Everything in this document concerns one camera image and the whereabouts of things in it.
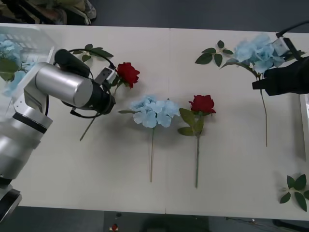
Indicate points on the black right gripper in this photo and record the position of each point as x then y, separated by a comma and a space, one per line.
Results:
287, 79

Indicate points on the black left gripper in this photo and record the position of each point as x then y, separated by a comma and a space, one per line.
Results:
108, 86

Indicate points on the red rose with bare stem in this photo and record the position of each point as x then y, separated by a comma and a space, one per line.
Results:
128, 72

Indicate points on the red rose with large leaves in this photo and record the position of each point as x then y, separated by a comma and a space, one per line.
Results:
202, 104

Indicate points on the silver and black left arm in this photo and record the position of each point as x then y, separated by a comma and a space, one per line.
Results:
62, 87

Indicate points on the loose green leaf twig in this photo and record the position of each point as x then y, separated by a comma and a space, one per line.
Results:
99, 52
300, 182
205, 58

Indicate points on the shallow white box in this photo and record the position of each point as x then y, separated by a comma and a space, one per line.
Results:
305, 120

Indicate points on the person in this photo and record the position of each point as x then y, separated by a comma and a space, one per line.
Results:
91, 9

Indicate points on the white slotted box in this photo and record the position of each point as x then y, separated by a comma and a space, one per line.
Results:
36, 38

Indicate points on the red button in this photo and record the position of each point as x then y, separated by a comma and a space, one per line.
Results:
114, 227

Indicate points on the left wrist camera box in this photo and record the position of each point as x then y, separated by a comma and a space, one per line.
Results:
106, 74

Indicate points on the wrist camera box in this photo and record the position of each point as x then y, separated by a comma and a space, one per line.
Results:
281, 46
106, 74

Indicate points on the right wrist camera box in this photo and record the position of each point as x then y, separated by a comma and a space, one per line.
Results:
281, 46

